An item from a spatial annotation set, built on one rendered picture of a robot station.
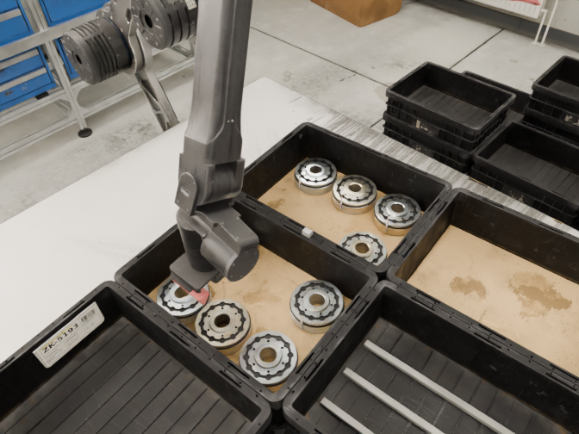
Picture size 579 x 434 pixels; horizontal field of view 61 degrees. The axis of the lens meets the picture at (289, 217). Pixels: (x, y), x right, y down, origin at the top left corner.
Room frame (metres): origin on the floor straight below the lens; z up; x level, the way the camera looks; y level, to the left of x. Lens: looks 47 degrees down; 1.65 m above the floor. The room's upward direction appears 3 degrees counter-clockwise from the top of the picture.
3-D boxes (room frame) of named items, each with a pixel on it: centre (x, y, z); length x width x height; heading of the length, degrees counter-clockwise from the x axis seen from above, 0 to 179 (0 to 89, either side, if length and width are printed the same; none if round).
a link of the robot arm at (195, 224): (0.47, 0.13, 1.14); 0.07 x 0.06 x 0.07; 42
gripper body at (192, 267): (0.48, 0.13, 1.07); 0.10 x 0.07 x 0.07; 138
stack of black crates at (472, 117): (1.61, -0.64, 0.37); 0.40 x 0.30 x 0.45; 44
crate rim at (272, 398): (0.54, 0.09, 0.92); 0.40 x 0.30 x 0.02; 50
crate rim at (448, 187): (0.77, -0.11, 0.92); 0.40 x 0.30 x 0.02; 50
